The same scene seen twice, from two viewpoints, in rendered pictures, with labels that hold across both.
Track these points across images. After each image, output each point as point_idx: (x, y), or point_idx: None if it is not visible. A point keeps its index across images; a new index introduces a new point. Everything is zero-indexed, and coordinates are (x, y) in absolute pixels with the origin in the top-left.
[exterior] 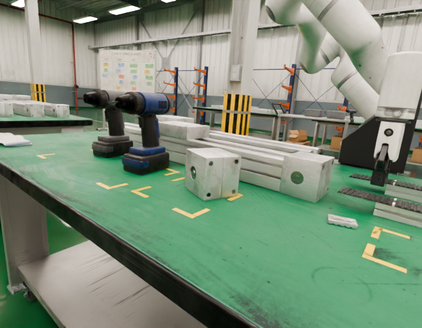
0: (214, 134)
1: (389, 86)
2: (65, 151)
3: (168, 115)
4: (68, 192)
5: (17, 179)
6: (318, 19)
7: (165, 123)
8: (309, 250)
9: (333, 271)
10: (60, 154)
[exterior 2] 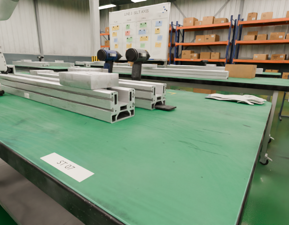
0: (55, 78)
1: None
2: (169, 95)
3: (93, 74)
4: None
5: None
6: (16, 0)
7: (100, 68)
8: None
9: None
10: (167, 93)
